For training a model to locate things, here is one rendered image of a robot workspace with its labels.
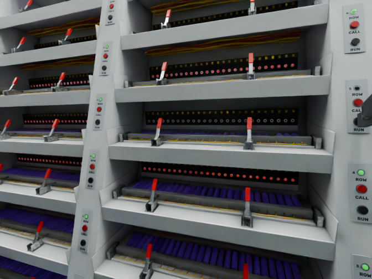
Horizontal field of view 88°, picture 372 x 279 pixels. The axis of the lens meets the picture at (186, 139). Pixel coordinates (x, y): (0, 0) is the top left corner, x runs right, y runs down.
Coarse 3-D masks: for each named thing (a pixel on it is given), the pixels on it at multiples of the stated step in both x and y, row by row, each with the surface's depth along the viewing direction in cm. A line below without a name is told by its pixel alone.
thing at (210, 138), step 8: (128, 136) 67; (136, 136) 66; (144, 136) 65; (152, 136) 64; (168, 136) 62; (176, 136) 62; (184, 136) 61; (192, 136) 60; (200, 136) 59; (208, 136) 58; (216, 136) 58; (224, 136) 57; (232, 136) 56; (240, 136) 56; (256, 136) 54; (264, 136) 54; (272, 136) 53; (280, 136) 53; (288, 136) 53; (296, 136) 52; (304, 136) 52; (288, 144) 52; (296, 144) 52; (304, 144) 49
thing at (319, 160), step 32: (128, 128) 71; (192, 128) 72; (224, 128) 68; (256, 128) 65; (288, 128) 62; (320, 128) 50; (128, 160) 60; (160, 160) 56; (192, 160) 53; (224, 160) 51; (256, 160) 48; (288, 160) 46; (320, 160) 44
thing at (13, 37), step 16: (0, 0) 90; (16, 0) 96; (0, 32) 91; (16, 32) 97; (32, 48) 104; (0, 80) 91; (0, 112) 91; (16, 112) 98; (0, 160) 92; (16, 160) 98
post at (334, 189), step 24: (312, 0) 60; (336, 0) 47; (360, 0) 45; (336, 24) 46; (312, 48) 59; (336, 48) 46; (336, 72) 45; (360, 72) 44; (312, 96) 58; (336, 96) 44; (312, 120) 57; (336, 120) 44; (336, 144) 43; (360, 144) 42; (336, 168) 42; (336, 192) 42; (336, 216) 41; (360, 240) 40; (336, 264) 40
